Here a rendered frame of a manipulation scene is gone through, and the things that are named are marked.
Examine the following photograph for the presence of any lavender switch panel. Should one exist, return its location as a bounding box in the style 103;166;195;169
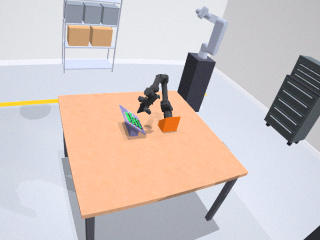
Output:
119;104;146;137

